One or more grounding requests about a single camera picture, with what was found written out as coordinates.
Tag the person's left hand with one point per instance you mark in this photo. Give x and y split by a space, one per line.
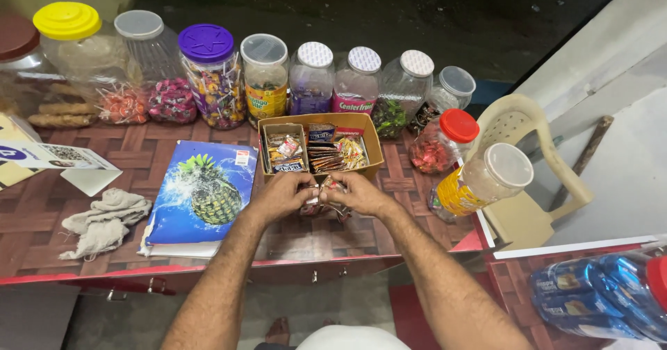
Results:
281 193

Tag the person's right hand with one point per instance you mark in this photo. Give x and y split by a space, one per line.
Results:
359 193

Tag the person's right fingers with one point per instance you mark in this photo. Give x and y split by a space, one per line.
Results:
331 192

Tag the person's left fingers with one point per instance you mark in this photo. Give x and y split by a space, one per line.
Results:
308 191

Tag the strip of small foil sachets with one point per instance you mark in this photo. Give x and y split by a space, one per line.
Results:
333 212

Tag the heap of brown yellow sachets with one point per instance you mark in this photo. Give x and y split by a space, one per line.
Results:
336 154

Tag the small open cardboard box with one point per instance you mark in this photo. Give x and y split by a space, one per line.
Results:
305 147

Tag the heap of blue silver sachets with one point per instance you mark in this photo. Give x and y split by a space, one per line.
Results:
285 152

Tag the large open cardboard box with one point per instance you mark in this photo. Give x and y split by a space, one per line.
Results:
373 147

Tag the blue pineapple cover notebook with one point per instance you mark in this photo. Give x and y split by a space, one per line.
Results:
203 191

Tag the white lid purple label jar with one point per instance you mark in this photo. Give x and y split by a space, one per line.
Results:
311 84

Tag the white lid pink label jar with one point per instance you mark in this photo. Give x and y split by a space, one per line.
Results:
357 87

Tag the clear lid yellow label jar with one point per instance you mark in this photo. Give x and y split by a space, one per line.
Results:
266 84

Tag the white lid green candy jar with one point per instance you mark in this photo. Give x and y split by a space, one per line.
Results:
401 97

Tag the red lid red candy jar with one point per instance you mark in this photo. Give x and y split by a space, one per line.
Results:
440 141

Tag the purple lid lollipop jar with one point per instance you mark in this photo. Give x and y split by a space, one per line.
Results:
216 84

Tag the white papers under notebook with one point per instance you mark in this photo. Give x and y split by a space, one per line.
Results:
180 250

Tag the person's foot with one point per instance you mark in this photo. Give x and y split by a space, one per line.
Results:
277 332

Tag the person's white garment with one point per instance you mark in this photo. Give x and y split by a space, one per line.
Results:
352 339

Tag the tilted jar with yellow label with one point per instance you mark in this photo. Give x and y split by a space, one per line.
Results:
479 181

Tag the small clear lid candy jar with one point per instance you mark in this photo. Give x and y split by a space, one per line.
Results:
451 92

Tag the clear lid pink candy jar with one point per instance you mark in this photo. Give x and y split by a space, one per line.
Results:
161 74

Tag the beige plastic chair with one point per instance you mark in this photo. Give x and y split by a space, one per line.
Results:
521 220

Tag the crumpled grey cloth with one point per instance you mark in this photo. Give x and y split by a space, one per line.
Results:
104 222

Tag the white payment code stand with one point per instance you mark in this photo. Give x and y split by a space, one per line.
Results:
67 160

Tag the yellow lid plastic jar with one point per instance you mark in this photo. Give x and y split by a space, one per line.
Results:
88 63

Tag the wooden stick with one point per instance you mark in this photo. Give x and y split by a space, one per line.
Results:
583 160

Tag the jar of blue biscuit packets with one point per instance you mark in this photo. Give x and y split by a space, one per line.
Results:
599 298

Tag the yellow printed booklet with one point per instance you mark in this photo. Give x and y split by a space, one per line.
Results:
10 173

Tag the brown lid plastic jar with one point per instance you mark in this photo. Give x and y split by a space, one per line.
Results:
28 79

